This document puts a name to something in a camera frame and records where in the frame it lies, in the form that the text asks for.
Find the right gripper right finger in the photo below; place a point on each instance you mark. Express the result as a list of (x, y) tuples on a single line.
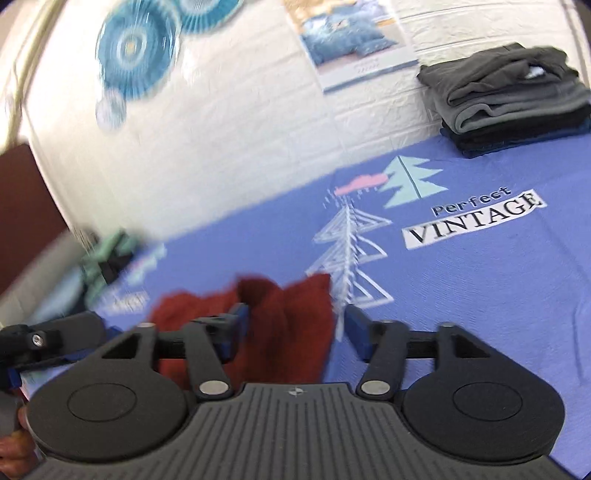
[(368, 335)]

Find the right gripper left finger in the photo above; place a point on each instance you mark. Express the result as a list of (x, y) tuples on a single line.
[(224, 331)]

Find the red pants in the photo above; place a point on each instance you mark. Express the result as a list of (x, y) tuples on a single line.
[(290, 328)]

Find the person left hand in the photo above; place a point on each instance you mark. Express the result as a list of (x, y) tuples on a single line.
[(18, 451)]

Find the light blue folded cloth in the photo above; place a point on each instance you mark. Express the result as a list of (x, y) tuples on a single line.
[(61, 299)]

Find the grey bolster pillow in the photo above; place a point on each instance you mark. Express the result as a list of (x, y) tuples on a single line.
[(39, 278)]

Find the blue printed bed sheet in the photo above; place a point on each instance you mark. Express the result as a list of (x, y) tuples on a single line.
[(503, 250)]

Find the brown wooden headboard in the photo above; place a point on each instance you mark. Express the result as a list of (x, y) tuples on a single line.
[(29, 218)]

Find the dark navy folded garment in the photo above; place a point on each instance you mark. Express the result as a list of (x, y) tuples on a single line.
[(475, 147)]

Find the grey folded pants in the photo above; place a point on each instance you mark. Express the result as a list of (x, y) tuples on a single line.
[(503, 84)]

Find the large blue paper fan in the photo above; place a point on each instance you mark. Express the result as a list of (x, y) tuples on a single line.
[(137, 47)]

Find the bedding poster on wall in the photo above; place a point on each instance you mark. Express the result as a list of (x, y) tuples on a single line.
[(349, 42)]

